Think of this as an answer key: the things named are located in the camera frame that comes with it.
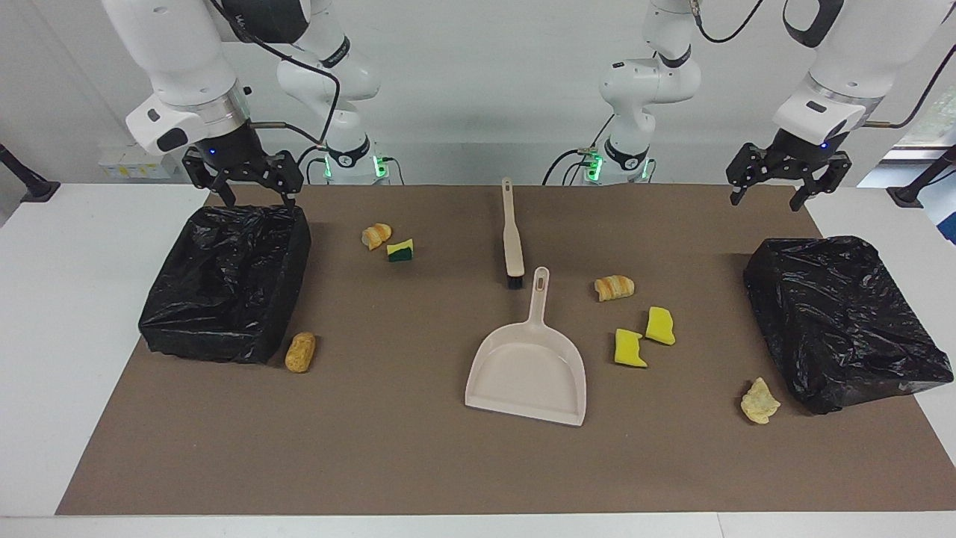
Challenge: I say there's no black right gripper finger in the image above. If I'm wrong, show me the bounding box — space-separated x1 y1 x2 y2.
261 149 303 210
183 148 237 208

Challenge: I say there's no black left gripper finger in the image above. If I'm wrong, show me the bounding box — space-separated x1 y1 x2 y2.
727 143 774 206
790 152 852 212

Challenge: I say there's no brown oval bread roll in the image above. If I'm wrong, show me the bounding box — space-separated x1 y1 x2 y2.
285 332 317 374

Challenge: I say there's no striped croissant piece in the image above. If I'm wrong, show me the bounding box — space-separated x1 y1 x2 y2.
594 274 636 303

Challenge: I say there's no pale flaky bread piece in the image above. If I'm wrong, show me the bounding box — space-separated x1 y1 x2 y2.
740 377 782 426

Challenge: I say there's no beige brush with black bristles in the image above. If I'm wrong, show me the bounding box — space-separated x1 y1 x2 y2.
501 177 526 291

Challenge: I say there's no beige plastic dustpan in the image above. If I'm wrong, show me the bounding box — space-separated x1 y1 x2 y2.
465 267 588 427

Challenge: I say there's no black bag lined bin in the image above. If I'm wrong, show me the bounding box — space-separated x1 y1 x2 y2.
138 204 312 365
743 235 955 415

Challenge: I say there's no brown table mat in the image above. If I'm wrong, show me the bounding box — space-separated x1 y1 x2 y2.
56 185 956 516

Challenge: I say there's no black base cable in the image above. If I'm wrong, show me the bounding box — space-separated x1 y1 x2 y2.
541 112 615 186
297 143 329 176

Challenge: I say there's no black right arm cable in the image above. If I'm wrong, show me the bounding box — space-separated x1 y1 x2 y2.
209 0 342 146

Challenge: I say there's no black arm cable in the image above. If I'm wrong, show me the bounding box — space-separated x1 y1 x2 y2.
691 0 956 129
209 0 342 146

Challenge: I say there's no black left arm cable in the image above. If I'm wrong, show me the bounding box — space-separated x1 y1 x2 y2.
691 0 956 129

